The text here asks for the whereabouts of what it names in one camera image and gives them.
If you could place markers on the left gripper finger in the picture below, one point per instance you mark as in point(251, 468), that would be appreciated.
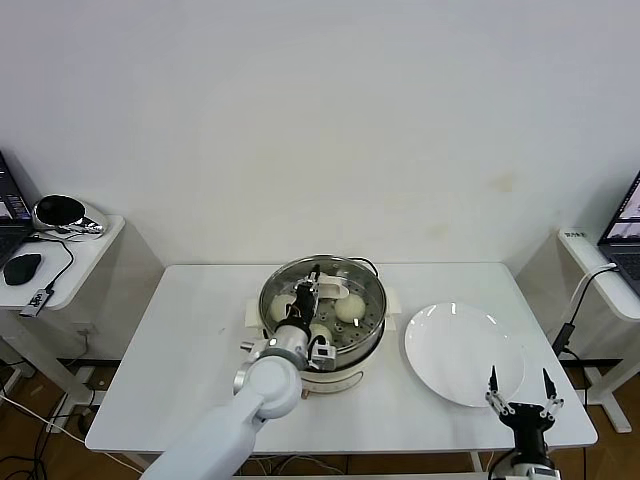
point(316, 280)
point(302, 291)

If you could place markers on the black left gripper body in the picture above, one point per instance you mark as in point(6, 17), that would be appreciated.
point(300, 312)

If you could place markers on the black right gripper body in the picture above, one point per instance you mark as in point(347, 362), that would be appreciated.
point(527, 425)

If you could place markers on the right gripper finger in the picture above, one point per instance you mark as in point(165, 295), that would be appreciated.
point(551, 405)
point(500, 402)

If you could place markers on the white steamed baozi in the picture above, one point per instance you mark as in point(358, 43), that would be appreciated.
point(350, 308)
point(278, 307)
point(322, 331)

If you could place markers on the stainless steel steamer basket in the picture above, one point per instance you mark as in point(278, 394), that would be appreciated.
point(372, 335)

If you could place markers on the white round plate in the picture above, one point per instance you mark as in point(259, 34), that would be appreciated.
point(450, 350)

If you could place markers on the white side desk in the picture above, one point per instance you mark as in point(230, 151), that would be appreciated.
point(90, 280)
point(610, 300)

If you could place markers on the small white label sticker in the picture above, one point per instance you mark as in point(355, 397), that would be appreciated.
point(574, 235)

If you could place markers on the open grey laptop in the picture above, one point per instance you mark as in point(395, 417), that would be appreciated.
point(622, 235)

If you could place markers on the chrome silver helmet-shaped device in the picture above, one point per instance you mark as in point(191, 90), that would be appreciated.
point(75, 222)

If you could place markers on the black computer mouse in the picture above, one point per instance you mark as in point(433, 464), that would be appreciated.
point(22, 269)

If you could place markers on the open black laptop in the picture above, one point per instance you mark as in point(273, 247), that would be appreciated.
point(10, 235)

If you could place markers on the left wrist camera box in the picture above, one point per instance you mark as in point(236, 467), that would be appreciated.
point(322, 356)

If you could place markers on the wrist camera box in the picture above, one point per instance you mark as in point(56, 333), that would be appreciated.
point(322, 356)
point(546, 473)

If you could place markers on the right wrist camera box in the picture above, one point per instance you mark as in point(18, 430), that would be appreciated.
point(546, 473)

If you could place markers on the white wall socket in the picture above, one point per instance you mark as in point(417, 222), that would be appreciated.
point(85, 330)

